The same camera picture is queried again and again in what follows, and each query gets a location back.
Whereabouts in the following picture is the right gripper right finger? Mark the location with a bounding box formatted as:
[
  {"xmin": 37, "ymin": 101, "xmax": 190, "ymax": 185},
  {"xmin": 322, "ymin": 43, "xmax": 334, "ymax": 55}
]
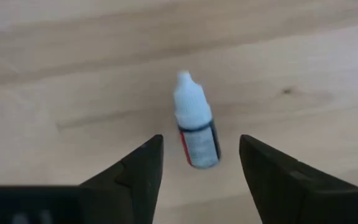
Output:
[{"xmin": 239, "ymin": 134, "xmax": 358, "ymax": 224}]

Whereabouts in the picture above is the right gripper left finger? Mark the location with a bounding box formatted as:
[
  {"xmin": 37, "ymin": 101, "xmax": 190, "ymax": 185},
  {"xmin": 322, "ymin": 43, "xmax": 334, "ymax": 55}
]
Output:
[{"xmin": 79, "ymin": 134, "xmax": 164, "ymax": 224}]

